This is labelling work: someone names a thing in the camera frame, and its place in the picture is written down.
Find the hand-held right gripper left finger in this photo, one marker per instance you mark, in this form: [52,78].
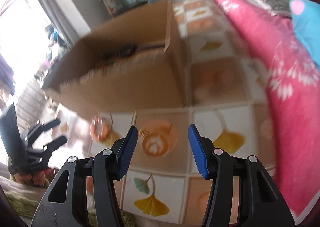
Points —
[127,152]

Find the person's left hand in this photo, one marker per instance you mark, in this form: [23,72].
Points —
[37,178]

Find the gold keyring charm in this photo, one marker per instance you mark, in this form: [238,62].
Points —
[143,133]

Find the grey curtain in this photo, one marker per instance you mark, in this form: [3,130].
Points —
[62,4]

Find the pink floral blanket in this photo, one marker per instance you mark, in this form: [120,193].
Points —
[287,79]

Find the green fluffy towel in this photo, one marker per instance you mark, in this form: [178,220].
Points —
[20,204]

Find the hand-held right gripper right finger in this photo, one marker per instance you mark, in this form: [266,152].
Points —
[197,152]

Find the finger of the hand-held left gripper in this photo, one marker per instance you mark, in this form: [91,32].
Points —
[48,125]
[58,140]

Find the torn cardboard box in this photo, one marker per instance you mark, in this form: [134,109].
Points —
[137,86]

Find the light blue pillow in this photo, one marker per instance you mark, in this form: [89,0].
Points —
[307,24]

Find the pile of clothes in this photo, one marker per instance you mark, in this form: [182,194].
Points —
[53,36]

